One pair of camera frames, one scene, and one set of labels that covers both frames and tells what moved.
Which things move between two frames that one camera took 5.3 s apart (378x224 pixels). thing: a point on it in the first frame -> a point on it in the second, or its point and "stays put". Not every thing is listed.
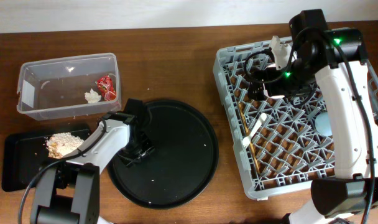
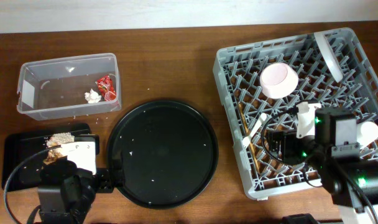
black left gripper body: [137, 150] -> [105, 183]
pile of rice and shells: [59, 144] stays put
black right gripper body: [282, 83] -> [294, 149]
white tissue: [92, 97] stays put
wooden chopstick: [248, 132] stays put
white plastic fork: [246, 140] stays put
